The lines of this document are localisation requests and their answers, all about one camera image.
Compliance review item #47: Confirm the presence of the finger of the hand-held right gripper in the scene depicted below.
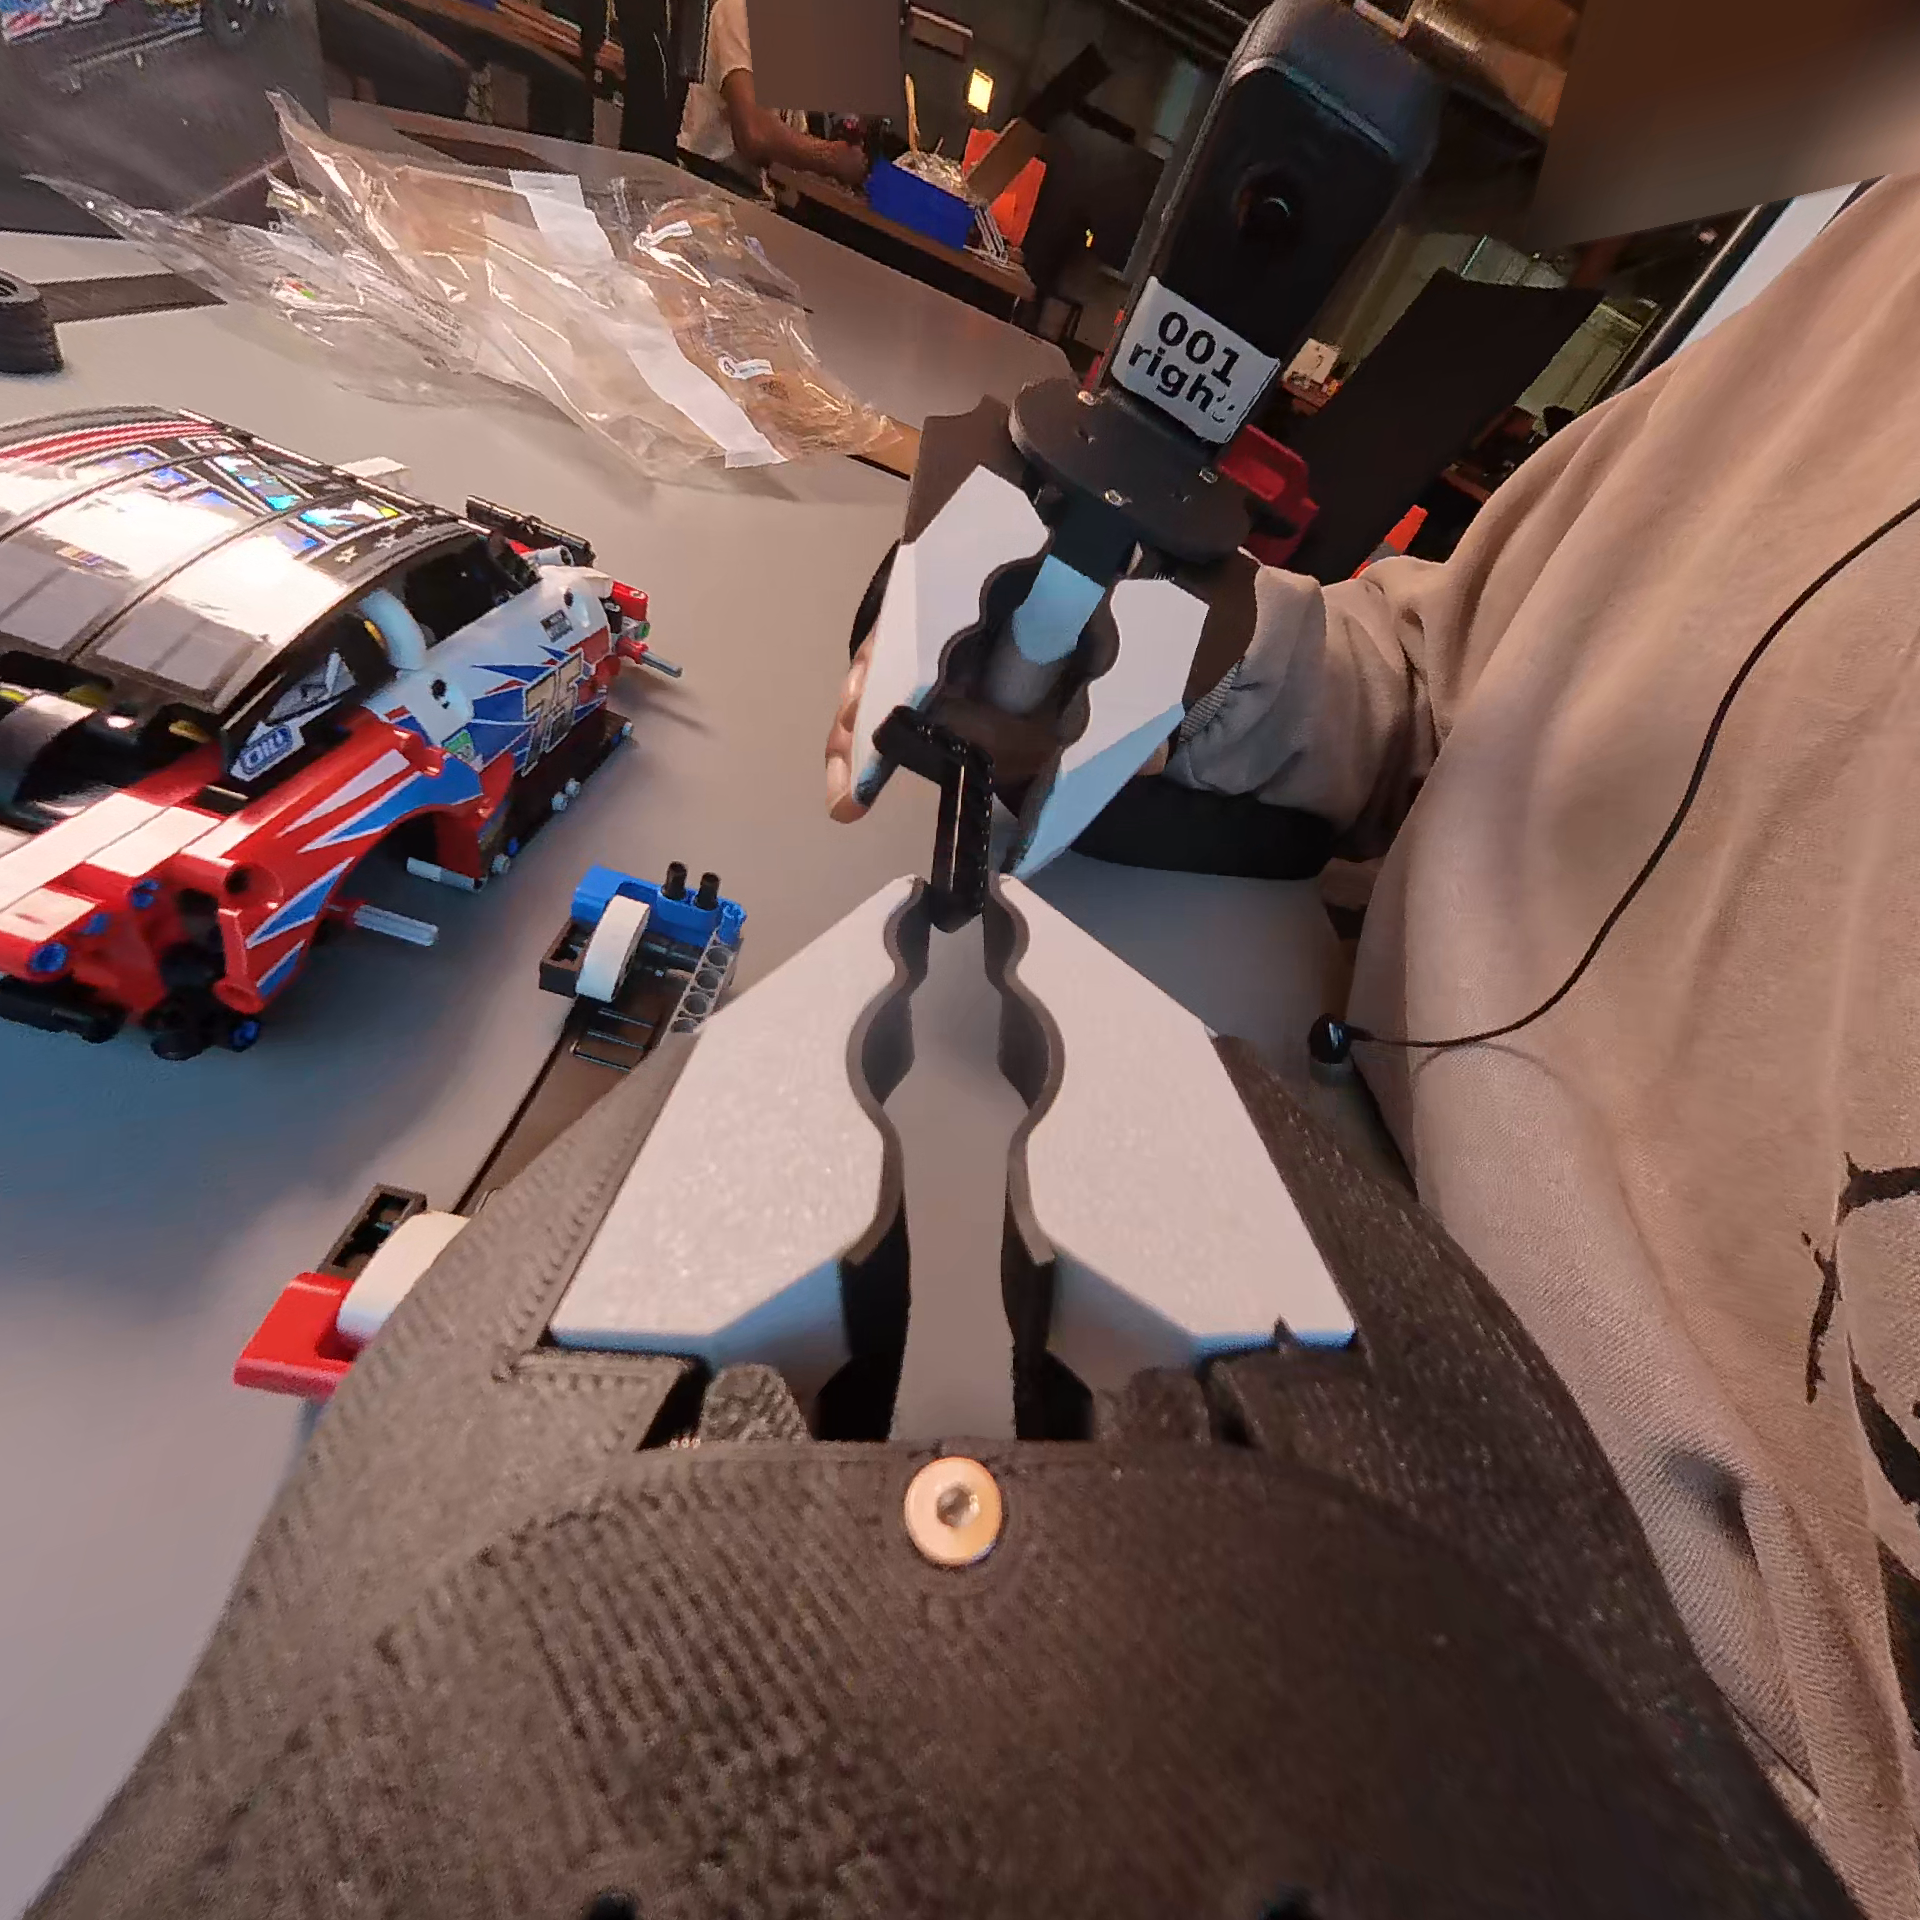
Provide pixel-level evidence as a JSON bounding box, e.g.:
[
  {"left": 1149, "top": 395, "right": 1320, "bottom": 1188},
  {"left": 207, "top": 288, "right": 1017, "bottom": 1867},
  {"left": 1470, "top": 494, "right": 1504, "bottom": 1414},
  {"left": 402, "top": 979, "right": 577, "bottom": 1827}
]
[
  {"left": 851, "top": 462, "right": 1055, "bottom": 810},
  {"left": 1007, "top": 577, "right": 1209, "bottom": 883}
]

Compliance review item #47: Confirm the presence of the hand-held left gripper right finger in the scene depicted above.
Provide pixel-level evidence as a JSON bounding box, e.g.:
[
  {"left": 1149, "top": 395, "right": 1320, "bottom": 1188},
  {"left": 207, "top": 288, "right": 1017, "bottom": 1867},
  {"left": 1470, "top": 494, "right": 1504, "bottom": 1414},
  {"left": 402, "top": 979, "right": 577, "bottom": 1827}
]
[{"left": 991, "top": 873, "right": 1360, "bottom": 1446}]

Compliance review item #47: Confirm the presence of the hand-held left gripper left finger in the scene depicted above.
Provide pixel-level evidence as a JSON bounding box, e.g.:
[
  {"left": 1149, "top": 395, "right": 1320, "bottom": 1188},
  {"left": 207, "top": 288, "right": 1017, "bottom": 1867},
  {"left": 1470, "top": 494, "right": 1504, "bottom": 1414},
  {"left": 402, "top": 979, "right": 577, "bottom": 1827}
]
[{"left": 549, "top": 873, "right": 924, "bottom": 1446}]

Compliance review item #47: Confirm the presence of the black L-shaped lego beam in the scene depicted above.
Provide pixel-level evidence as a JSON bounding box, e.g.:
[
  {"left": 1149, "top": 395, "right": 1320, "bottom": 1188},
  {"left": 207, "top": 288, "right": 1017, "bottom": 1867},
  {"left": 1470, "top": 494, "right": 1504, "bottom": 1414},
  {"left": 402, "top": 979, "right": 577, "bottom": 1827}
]
[{"left": 867, "top": 705, "right": 1003, "bottom": 935}]

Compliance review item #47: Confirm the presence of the long black lego chassis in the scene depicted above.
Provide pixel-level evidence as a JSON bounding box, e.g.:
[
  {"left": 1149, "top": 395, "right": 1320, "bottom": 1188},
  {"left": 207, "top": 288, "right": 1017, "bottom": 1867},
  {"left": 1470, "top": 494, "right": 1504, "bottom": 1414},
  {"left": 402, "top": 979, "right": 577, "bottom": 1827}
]
[{"left": 234, "top": 860, "right": 752, "bottom": 1398}]

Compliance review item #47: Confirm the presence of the person's right forearm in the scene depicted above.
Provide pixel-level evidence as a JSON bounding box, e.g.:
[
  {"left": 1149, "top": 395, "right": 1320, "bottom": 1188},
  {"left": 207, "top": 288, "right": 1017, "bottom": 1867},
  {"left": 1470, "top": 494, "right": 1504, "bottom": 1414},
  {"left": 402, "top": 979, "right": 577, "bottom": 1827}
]
[{"left": 1167, "top": 450, "right": 1519, "bottom": 843}]

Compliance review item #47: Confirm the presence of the red blue lego race car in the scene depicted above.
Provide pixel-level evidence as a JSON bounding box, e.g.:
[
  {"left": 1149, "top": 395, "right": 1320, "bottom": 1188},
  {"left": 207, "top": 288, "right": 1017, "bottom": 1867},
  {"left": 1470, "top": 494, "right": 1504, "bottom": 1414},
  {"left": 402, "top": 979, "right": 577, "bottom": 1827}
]
[{"left": 0, "top": 406, "right": 684, "bottom": 1058}]

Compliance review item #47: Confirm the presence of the lego set box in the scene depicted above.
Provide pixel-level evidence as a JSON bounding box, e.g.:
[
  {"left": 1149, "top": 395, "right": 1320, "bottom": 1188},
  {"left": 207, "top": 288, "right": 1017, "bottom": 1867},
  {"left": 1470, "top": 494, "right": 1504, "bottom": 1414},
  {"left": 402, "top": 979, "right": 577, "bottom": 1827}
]
[{"left": 0, "top": 0, "right": 327, "bottom": 227}]

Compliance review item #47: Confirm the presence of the person's right hand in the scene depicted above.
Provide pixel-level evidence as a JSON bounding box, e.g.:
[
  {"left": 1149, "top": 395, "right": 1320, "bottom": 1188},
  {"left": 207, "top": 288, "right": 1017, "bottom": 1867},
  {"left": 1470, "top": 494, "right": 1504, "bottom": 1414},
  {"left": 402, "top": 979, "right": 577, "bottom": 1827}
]
[{"left": 820, "top": 656, "right": 901, "bottom": 830}]

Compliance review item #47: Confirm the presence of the black chair armrest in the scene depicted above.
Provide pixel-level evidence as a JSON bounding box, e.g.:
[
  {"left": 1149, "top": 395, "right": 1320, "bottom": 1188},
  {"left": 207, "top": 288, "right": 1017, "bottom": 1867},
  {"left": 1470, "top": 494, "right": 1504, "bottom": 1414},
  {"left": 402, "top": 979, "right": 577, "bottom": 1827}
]
[{"left": 1072, "top": 779, "right": 1339, "bottom": 883}]

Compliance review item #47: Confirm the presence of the small blue crate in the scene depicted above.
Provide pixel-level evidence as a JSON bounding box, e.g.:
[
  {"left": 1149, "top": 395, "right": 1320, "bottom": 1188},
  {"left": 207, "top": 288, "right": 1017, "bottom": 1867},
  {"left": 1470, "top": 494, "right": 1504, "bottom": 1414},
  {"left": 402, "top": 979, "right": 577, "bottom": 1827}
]
[{"left": 867, "top": 158, "right": 977, "bottom": 248}]

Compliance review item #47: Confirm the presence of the person's torso in beige hoodie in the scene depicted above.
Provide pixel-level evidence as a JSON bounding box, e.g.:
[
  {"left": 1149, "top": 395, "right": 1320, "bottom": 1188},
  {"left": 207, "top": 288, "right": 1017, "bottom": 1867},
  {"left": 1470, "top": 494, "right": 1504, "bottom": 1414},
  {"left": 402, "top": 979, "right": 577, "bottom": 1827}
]
[{"left": 1320, "top": 174, "right": 1920, "bottom": 1920}]

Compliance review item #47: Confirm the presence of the large clear plastic bag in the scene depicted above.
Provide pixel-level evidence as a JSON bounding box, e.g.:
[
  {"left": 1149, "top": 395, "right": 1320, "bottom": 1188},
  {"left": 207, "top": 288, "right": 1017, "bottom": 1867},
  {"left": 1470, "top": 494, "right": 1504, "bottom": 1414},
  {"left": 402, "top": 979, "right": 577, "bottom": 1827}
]
[{"left": 30, "top": 91, "right": 795, "bottom": 468}]

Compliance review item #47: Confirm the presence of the black earbud with cable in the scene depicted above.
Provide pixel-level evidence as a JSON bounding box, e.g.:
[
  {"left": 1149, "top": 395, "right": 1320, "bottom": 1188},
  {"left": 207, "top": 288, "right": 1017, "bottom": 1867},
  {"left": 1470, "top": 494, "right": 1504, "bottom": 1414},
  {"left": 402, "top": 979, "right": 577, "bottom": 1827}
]
[{"left": 1306, "top": 497, "right": 1920, "bottom": 1084}]

